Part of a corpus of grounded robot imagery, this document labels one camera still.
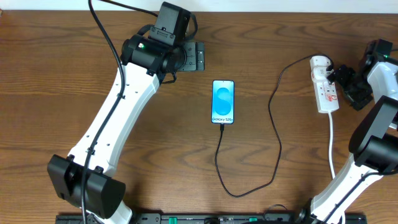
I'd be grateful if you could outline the white power strip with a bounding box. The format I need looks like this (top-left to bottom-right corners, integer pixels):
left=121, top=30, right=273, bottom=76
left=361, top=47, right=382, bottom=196
left=311, top=68, right=340, bottom=114

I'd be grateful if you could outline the black USB charging cable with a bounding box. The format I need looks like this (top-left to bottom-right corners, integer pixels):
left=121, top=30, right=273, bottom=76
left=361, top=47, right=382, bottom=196
left=214, top=53, right=335, bottom=198

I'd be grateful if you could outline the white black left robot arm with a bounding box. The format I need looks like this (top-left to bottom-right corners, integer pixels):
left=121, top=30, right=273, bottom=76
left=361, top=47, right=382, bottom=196
left=47, top=2, right=205, bottom=223

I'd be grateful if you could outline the white power strip cord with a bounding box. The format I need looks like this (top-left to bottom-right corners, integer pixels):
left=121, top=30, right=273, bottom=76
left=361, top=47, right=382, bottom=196
left=327, top=112, right=337, bottom=180

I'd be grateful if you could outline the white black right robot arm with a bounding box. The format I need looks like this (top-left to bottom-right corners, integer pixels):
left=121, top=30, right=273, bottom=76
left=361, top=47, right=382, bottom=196
left=297, top=39, right=397, bottom=223

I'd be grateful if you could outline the blue Samsung smartphone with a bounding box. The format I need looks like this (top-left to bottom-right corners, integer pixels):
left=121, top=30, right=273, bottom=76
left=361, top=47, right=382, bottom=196
left=211, top=80, right=234, bottom=124

